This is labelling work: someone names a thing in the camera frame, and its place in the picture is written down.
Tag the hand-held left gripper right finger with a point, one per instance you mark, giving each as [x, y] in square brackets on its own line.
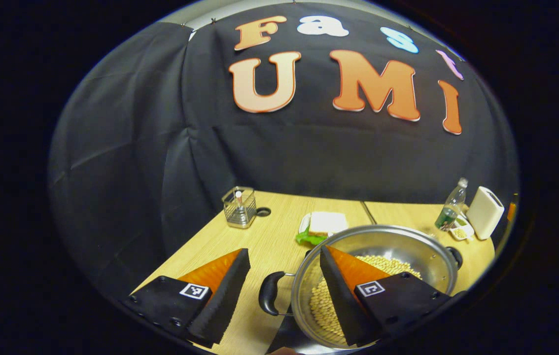
[341, 296]

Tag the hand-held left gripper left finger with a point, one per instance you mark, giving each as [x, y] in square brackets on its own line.
[227, 296]

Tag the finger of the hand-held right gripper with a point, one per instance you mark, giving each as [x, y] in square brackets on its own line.
[511, 211]

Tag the black induction cooktop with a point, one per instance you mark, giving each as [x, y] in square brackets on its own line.
[284, 337]

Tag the pile of soybeans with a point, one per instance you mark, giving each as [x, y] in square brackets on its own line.
[326, 305]

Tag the white toaster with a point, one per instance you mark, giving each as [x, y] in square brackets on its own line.
[484, 214]

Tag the white divided bean dish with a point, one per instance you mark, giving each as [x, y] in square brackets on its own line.
[461, 231]

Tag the clear plastic water bottle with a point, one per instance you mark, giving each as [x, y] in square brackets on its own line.
[449, 207]

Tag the sandwich with lettuce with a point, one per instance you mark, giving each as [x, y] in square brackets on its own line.
[328, 223]

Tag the white sandwich plate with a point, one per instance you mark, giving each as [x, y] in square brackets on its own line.
[303, 224]

